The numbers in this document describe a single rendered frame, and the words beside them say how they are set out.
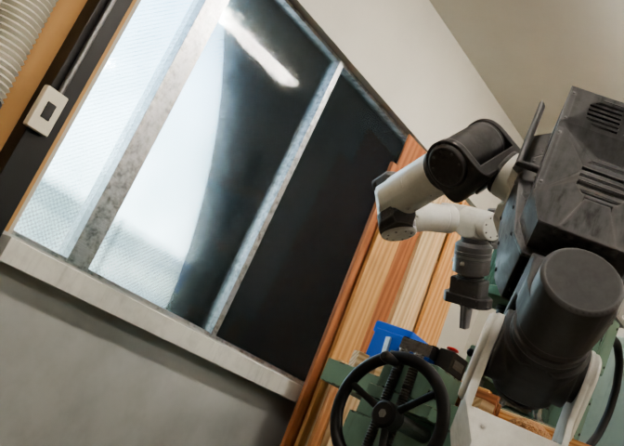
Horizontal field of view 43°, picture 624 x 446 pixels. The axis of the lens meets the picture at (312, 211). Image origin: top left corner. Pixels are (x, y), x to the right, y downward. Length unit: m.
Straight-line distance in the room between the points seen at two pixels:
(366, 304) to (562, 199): 2.31
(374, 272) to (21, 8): 1.95
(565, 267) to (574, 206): 0.19
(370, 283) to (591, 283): 2.46
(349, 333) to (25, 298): 1.47
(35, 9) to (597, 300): 1.65
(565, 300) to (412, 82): 2.80
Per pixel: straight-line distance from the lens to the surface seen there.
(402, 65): 3.73
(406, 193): 1.60
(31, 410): 2.72
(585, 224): 1.28
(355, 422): 2.02
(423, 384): 1.85
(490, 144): 1.51
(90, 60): 2.48
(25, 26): 2.26
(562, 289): 1.10
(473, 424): 1.20
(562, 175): 1.31
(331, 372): 2.10
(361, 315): 3.51
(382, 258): 3.56
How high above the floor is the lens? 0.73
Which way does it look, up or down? 13 degrees up
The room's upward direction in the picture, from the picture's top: 25 degrees clockwise
